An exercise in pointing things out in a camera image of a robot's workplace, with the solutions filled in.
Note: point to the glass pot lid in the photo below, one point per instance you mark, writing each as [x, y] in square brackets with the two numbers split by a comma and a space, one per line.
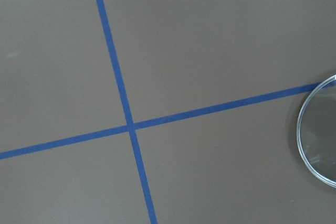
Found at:
[315, 132]

